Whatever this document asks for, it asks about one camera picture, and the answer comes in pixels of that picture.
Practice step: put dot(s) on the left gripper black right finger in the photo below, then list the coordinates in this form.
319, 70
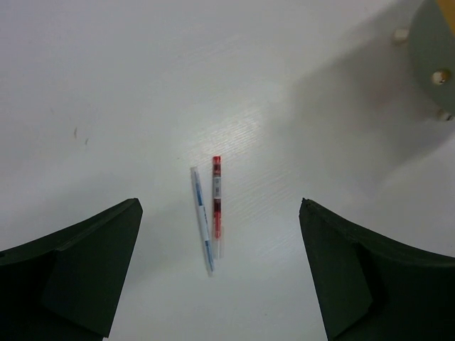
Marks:
371, 287

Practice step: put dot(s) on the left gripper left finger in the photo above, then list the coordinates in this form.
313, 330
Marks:
67, 285

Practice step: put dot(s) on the blue pen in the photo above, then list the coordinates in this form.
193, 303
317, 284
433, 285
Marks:
202, 220

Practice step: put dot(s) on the round drawer organizer box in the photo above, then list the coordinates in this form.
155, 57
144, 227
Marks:
430, 44

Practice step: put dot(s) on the red pen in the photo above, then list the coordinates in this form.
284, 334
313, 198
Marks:
217, 208

